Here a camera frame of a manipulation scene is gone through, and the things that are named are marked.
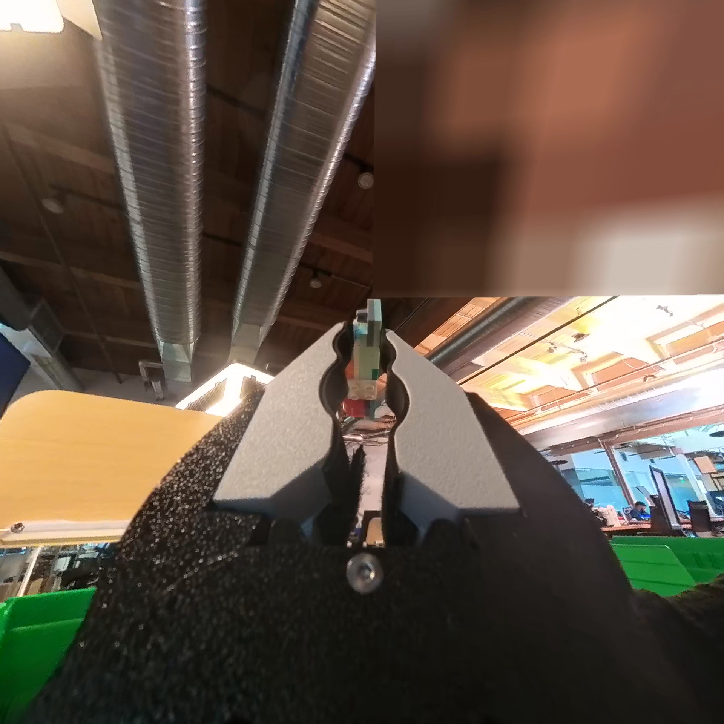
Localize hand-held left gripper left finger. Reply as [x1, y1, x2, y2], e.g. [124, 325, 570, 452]
[214, 322, 350, 541]

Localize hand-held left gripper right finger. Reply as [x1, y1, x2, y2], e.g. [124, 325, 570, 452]
[383, 330, 520, 544]

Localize colourful rainbow lego model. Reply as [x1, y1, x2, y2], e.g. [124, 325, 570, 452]
[339, 299, 392, 420]

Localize bright studio light panel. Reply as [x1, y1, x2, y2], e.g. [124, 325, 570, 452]
[175, 362, 275, 413]

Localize black computer monitor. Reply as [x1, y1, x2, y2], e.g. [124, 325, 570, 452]
[649, 464, 686, 535]

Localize long dark ceiling duct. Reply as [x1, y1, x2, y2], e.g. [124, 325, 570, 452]
[424, 297, 572, 365]

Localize silver ceiling duct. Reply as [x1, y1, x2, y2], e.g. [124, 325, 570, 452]
[229, 0, 377, 363]
[93, 0, 207, 368]

